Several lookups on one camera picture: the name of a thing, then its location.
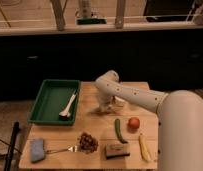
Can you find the green chili pepper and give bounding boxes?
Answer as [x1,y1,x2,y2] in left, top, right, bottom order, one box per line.
[114,118,128,144]

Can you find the blue folded cloth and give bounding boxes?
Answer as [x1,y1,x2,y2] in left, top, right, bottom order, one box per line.
[30,139,45,163]

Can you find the green base white post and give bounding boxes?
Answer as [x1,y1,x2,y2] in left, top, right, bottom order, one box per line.
[76,0,106,25]

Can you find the white brush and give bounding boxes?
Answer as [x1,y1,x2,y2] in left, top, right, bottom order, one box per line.
[59,93,76,118]

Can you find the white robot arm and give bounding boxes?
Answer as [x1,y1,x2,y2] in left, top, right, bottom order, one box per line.
[95,70,203,171]

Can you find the black pole stand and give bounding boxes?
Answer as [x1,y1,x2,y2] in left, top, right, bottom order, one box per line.
[4,122,20,171]

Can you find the yellow green sponge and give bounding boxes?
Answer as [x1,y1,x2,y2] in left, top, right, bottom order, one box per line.
[104,144,130,159]

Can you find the metal fork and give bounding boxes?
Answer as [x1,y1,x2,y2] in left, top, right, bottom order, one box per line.
[46,146,78,154]

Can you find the green plastic tray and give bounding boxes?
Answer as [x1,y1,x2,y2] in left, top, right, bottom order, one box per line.
[29,79,81,126]

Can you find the brown grape bunch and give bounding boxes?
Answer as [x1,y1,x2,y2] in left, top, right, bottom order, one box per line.
[79,132,98,153]

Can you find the red tomato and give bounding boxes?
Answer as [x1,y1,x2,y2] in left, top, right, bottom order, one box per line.
[128,117,140,130]

